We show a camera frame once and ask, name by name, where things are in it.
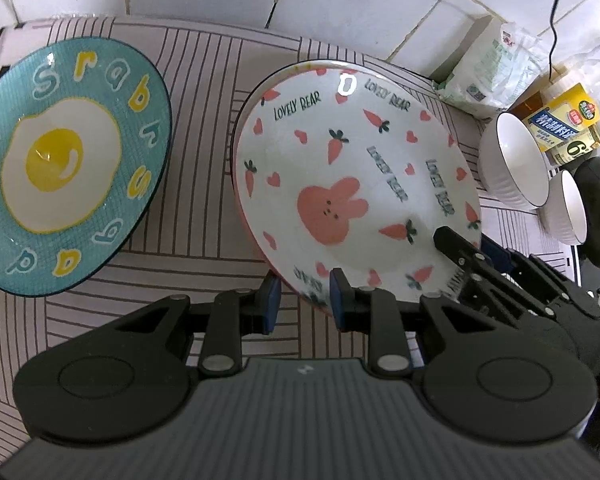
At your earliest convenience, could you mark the white ribbed bowl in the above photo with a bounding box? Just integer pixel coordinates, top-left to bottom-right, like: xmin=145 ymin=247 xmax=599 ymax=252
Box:
xmin=540 ymin=170 xmax=588 ymax=246
xmin=477 ymin=111 xmax=551 ymax=211

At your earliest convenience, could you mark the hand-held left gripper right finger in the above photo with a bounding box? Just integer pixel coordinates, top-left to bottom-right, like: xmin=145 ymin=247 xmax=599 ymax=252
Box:
xmin=330 ymin=267 xmax=491 ymax=378

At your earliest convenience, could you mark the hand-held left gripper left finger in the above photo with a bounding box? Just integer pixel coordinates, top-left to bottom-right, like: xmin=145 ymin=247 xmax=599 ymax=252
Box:
xmin=112 ymin=276 xmax=282 ymax=378

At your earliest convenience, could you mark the white bunny carrot plate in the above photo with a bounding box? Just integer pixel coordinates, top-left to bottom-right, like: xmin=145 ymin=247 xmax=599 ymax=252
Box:
xmin=230 ymin=58 xmax=482 ymax=318

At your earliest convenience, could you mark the blue fried egg plate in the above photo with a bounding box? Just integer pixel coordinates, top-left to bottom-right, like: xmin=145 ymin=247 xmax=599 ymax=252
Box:
xmin=0 ymin=37 xmax=173 ymax=297

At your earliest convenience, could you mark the white packet bag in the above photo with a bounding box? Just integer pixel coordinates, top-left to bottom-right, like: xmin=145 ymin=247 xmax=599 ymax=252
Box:
xmin=432 ymin=17 xmax=546 ymax=121

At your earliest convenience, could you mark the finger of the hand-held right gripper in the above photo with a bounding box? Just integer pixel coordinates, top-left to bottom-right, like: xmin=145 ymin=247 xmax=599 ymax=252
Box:
xmin=480 ymin=235 xmax=548 ymax=286
xmin=432 ymin=226 xmax=536 ymax=311

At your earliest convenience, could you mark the yellow label oil bottle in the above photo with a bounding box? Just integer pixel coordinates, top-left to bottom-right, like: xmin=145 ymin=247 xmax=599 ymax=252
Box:
xmin=510 ymin=82 xmax=600 ymax=168

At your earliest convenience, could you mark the striped table mat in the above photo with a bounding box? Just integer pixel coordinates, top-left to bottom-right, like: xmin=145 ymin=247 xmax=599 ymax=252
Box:
xmin=0 ymin=14 xmax=581 ymax=441

